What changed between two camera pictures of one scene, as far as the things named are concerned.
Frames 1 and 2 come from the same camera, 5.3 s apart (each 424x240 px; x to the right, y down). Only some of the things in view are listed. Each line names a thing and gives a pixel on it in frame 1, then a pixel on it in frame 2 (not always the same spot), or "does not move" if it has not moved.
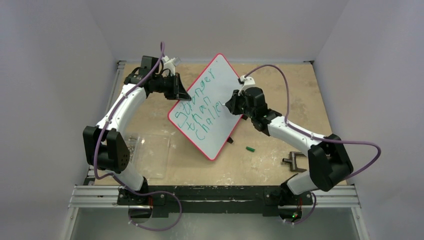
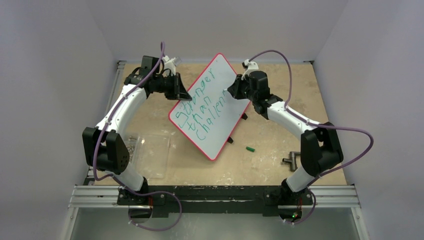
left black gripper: x=178 y=91 does not move
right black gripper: x=236 y=103 -> x=240 y=88
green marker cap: x=251 y=149 does not move
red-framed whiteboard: x=203 y=120 does not move
